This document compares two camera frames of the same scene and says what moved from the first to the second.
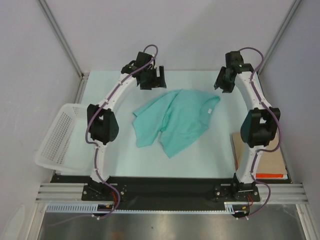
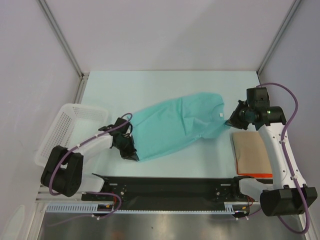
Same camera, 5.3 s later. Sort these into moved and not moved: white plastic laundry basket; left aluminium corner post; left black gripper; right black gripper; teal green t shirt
Moved: teal green t shirt; left black gripper; right black gripper
Not moved: left aluminium corner post; white plastic laundry basket
